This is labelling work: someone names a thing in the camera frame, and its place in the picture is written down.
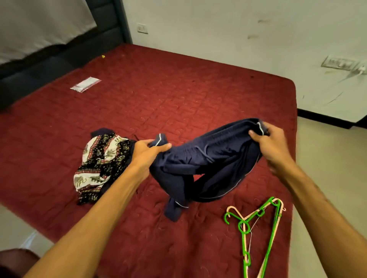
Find green plastic hanger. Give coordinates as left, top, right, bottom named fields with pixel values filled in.
left=224, top=196, right=283, bottom=278

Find white switch socket panel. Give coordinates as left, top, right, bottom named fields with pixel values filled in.
left=321, top=55, right=359, bottom=71

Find navy blue shorts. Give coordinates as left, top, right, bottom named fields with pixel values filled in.
left=149, top=118, right=270, bottom=222

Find person's left forearm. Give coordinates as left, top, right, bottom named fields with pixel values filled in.
left=24, top=163, right=149, bottom=278

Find person's knee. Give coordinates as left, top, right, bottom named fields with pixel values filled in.
left=0, top=249, right=41, bottom=278

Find cream plastic hanger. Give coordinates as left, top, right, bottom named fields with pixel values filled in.
left=227, top=198, right=286, bottom=278

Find elephant print garment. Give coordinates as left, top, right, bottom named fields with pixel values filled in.
left=73, top=128, right=136, bottom=205

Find person's left hand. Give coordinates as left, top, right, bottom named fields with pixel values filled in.
left=130, top=139, right=172, bottom=176

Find dark grey bed headboard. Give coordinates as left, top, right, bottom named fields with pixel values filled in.
left=0, top=0, right=133, bottom=111

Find red quilted mattress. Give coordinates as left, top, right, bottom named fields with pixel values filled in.
left=0, top=44, right=298, bottom=278

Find person's right hand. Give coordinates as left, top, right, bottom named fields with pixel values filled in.
left=248, top=122, right=296, bottom=172

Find person's right forearm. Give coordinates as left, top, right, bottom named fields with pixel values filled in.
left=272, top=159, right=367, bottom=278

